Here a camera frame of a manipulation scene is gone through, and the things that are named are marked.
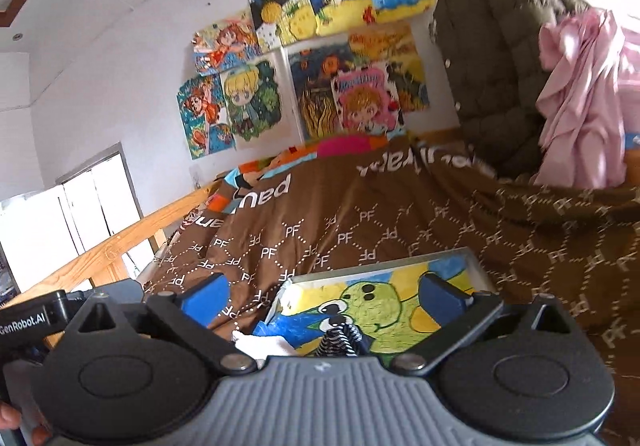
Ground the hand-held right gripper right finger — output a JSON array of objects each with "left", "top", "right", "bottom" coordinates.
[{"left": 390, "top": 273, "right": 576, "bottom": 373}]

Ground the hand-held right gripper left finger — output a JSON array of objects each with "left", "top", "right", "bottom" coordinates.
[{"left": 62, "top": 273, "right": 258, "bottom": 373}]

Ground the painted cardboard box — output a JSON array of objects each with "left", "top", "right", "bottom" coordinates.
[{"left": 254, "top": 246, "right": 501, "bottom": 363}]

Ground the person's left hand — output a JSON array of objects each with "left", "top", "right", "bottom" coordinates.
[{"left": 0, "top": 400, "right": 52, "bottom": 446}]

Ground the white cabinet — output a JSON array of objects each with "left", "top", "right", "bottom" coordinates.
[{"left": 0, "top": 193, "right": 76, "bottom": 279}]

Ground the brown printed blanket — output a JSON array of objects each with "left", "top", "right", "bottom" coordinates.
[{"left": 145, "top": 132, "right": 640, "bottom": 446}]

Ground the black white striped sock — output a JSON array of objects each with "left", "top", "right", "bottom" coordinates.
[{"left": 314, "top": 317, "right": 365, "bottom": 358}]

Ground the window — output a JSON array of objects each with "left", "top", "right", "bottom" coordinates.
[{"left": 56, "top": 142, "right": 147, "bottom": 247}]

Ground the pink pillow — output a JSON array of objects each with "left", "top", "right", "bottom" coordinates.
[{"left": 316, "top": 135, "right": 375, "bottom": 158}]

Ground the pink cloth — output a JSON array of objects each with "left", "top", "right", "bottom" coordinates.
[{"left": 534, "top": 8, "right": 630, "bottom": 190}]

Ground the olive puffer jacket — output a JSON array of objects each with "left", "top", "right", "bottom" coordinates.
[{"left": 430, "top": 0, "right": 592, "bottom": 180}]

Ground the wooden bed rail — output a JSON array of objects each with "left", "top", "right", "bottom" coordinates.
[{"left": 14, "top": 185, "right": 217, "bottom": 358}]

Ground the group of colourful wall drawings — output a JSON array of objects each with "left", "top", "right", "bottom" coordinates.
[{"left": 176, "top": 0, "right": 528, "bottom": 161}]

